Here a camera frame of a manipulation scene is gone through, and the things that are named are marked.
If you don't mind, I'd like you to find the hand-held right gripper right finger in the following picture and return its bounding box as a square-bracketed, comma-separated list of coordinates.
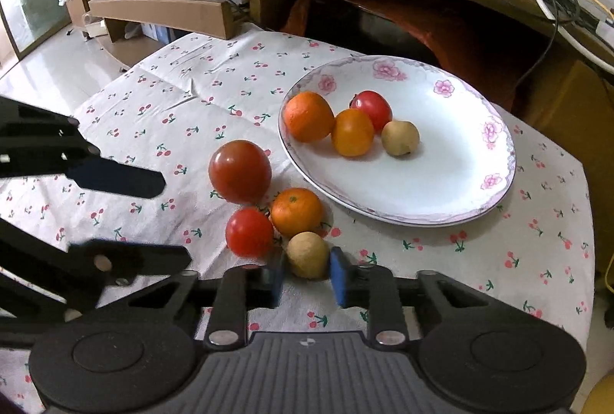
[330, 246, 490, 346]

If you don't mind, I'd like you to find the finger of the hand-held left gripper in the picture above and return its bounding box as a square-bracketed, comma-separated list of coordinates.
[0, 219, 193, 333]
[0, 96, 167, 200]

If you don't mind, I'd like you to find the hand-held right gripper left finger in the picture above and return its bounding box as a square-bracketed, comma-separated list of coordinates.
[127, 253, 289, 348]

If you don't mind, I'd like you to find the brown longan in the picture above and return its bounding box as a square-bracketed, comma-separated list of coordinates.
[381, 119, 420, 156]
[287, 232, 332, 279]

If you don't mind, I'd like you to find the white floral plate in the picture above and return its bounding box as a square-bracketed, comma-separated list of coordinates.
[278, 55, 517, 227]

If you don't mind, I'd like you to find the small red tomato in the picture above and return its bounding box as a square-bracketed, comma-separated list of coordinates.
[225, 208, 275, 258]
[350, 90, 393, 134]

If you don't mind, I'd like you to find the orange mandarin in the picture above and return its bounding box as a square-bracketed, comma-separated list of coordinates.
[270, 188, 324, 239]
[283, 92, 335, 143]

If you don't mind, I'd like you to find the cherry print tablecloth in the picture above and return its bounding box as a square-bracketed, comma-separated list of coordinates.
[0, 29, 596, 414]

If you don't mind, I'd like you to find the large red tomato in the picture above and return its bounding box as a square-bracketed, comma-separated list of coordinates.
[208, 140, 272, 204]

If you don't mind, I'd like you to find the orange cherry tomato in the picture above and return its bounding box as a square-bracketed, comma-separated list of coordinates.
[331, 109, 375, 157]

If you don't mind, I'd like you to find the brown wooden board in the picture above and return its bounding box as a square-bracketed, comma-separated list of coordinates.
[87, 0, 237, 42]

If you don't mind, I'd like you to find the yellow object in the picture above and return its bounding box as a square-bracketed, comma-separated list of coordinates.
[579, 373, 614, 414]

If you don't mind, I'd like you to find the brown cardboard box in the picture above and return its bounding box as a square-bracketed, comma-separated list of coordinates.
[522, 58, 614, 167]

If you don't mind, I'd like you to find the black cable bundle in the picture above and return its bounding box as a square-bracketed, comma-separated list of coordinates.
[484, 0, 614, 81]

